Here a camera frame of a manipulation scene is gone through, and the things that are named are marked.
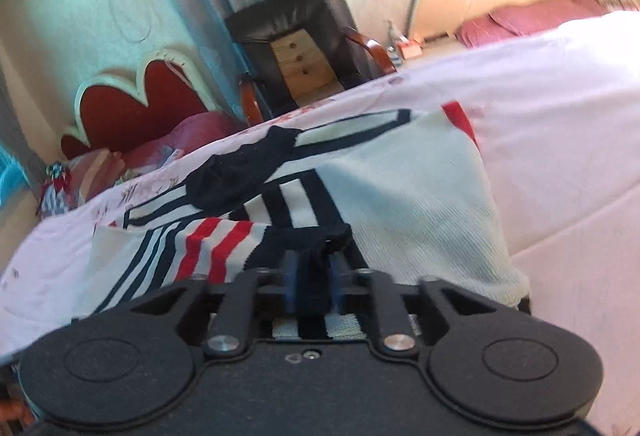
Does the white hanging cable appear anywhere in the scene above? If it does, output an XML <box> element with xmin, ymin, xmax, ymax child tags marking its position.
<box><xmin>107</xmin><ymin>0</ymin><xmax>151</xmax><ymax>44</ymax></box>

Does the black leather armchair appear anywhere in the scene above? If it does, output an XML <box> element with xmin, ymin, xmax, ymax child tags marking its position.
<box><xmin>224</xmin><ymin>0</ymin><xmax>401</xmax><ymax>127</ymax></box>

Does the dark pink pillow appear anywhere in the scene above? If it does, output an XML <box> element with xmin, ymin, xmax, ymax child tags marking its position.
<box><xmin>122</xmin><ymin>112</ymin><xmax>241</xmax><ymax>167</ymax></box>

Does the red heart-shaped headboard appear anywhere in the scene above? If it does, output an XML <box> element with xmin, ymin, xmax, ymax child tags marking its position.
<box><xmin>61</xmin><ymin>46</ymin><xmax>221</xmax><ymax>161</ymax></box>

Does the pink floral blanket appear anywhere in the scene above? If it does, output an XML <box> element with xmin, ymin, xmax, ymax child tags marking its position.
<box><xmin>0</xmin><ymin>10</ymin><xmax>640</xmax><ymax>436</ymax></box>

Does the small wooden drawer cabinet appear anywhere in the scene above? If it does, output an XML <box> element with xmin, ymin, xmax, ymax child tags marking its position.
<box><xmin>270</xmin><ymin>28</ymin><xmax>336</xmax><ymax>99</ymax></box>

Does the striped knit sweater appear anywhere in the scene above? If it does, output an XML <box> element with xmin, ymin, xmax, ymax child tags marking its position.
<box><xmin>92</xmin><ymin>102</ymin><xmax>531</xmax><ymax>342</ymax></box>

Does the striped folded pillow pile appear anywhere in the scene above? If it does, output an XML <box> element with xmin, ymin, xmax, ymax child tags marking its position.
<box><xmin>70</xmin><ymin>148</ymin><xmax>131</xmax><ymax>201</ymax></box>

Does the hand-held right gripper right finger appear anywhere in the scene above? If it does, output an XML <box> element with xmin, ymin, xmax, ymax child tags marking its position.
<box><xmin>325</xmin><ymin>250</ymin><xmax>507</xmax><ymax>359</ymax></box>

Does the pink tissue box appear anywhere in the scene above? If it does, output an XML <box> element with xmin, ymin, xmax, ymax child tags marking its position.
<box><xmin>397</xmin><ymin>38</ymin><xmax>426</xmax><ymax>61</ymax></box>

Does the light pink pillow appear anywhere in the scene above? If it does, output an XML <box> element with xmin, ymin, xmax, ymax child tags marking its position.
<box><xmin>457</xmin><ymin>0</ymin><xmax>608</xmax><ymax>47</ymax></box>

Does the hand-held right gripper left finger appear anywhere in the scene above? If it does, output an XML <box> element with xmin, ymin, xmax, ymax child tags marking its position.
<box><xmin>127</xmin><ymin>250</ymin><xmax>303</xmax><ymax>359</ymax></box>

